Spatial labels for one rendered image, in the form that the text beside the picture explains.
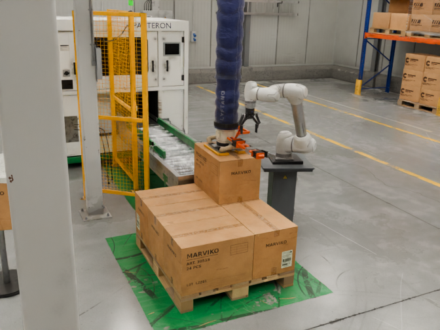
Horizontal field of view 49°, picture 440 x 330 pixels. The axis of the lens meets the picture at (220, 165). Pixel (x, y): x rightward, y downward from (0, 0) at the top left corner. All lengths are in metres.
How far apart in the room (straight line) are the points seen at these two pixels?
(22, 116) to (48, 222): 0.24
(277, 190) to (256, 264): 1.16
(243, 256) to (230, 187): 0.71
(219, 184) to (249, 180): 0.28
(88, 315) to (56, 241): 2.78
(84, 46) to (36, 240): 3.95
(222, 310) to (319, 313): 0.74
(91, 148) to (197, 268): 2.04
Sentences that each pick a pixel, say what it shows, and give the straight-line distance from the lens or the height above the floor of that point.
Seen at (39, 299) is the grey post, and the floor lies 1.58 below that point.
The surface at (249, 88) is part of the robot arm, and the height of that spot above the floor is 1.58.
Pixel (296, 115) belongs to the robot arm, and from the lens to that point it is 4.49.
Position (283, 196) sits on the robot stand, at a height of 0.41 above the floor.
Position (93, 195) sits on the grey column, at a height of 0.25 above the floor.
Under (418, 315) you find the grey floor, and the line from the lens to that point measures 4.16.
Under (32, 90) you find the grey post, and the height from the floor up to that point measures 2.04.
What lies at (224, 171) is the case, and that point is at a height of 0.85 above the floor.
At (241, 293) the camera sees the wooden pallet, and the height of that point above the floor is 0.05.
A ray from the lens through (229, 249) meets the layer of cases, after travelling 3.71.
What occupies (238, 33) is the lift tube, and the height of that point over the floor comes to 1.98.
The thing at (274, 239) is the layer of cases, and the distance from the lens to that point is 3.88.
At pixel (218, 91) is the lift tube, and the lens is 4.26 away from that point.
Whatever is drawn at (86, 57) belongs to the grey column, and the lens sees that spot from 4.98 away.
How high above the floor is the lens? 2.21
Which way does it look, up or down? 18 degrees down
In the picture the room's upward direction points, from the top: 2 degrees clockwise
